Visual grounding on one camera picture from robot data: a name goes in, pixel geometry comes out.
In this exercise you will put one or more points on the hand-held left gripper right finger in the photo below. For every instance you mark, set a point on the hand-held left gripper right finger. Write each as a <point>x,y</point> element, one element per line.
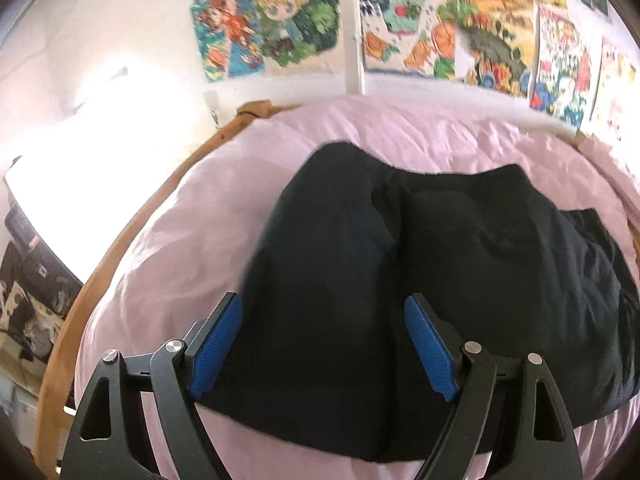
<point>430,350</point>

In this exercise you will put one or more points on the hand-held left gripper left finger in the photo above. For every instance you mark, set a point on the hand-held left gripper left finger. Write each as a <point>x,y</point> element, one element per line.
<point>215,350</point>

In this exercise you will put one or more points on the black padded jacket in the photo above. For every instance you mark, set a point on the black padded jacket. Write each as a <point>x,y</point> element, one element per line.
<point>350,240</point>

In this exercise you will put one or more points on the pink duvet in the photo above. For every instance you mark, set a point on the pink duvet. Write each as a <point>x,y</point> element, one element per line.
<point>200,200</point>

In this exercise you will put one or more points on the black and white printed bag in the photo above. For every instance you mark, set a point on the black and white printed bag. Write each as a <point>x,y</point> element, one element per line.
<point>30,320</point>

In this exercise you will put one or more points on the black case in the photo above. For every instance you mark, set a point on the black case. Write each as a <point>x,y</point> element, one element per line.
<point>35,255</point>

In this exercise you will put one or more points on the white vertical pole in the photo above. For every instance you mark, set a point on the white vertical pole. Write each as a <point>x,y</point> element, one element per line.
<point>357,35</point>

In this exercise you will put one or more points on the wooden bed frame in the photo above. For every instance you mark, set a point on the wooden bed frame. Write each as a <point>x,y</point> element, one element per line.
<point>115,250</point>

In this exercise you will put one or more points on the white wall socket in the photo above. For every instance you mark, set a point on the white wall socket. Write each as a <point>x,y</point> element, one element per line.
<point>212,107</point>

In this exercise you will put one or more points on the orange dinosaur wall poster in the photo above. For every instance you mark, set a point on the orange dinosaur wall poster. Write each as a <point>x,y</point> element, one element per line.
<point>495,45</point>

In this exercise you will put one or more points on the red and white wall poster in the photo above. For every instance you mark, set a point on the red and white wall poster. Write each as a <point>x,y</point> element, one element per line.
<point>560,65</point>

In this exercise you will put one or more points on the pale yellow wall poster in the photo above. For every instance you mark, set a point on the pale yellow wall poster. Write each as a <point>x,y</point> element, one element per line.
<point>612,90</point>

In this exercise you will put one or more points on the cartoon characters wall poster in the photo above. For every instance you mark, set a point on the cartoon characters wall poster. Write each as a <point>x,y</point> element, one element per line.
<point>280,10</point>

